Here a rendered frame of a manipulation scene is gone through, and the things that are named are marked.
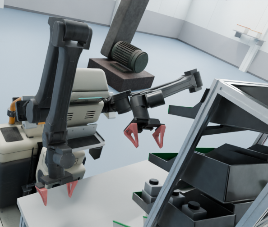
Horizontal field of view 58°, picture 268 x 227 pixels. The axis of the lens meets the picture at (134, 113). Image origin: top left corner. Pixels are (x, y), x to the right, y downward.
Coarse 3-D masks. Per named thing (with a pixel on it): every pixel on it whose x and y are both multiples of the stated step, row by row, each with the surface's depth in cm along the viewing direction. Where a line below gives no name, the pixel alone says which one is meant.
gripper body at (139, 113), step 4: (136, 108) 88; (140, 108) 87; (144, 108) 88; (136, 112) 87; (140, 112) 86; (144, 112) 87; (136, 116) 86; (140, 116) 86; (144, 116) 86; (148, 116) 87; (132, 120) 84; (136, 120) 82; (140, 120) 84; (144, 120) 84; (140, 124) 87; (144, 124) 86; (144, 128) 89; (148, 128) 89; (152, 128) 90
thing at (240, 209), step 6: (186, 186) 89; (192, 186) 91; (180, 192) 79; (186, 192) 76; (192, 192) 74; (198, 192) 72; (186, 198) 76; (210, 198) 67; (222, 204) 63; (228, 204) 62; (234, 204) 60; (240, 204) 62; (246, 204) 63; (234, 210) 61; (240, 210) 62; (246, 210) 63; (240, 216) 62
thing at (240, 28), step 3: (237, 24) 1072; (237, 27) 1074; (240, 27) 1063; (243, 27) 1054; (246, 27) 1047; (237, 30) 1074; (240, 30) 1064; (243, 30) 1055; (246, 30) 1060; (246, 33) 1074
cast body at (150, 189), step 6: (150, 180) 75; (156, 180) 75; (144, 186) 76; (150, 186) 73; (156, 186) 73; (144, 192) 76; (150, 192) 72; (156, 192) 73; (144, 198) 75; (150, 198) 72; (156, 198) 73
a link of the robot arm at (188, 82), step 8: (184, 72) 119; (192, 72) 117; (184, 80) 112; (192, 80) 115; (160, 88) 104; (168, 88) 106; (176, 88) 108; (184, 88) 112; (192, 88) 118; (200, 88) 120; (168, 96) 106
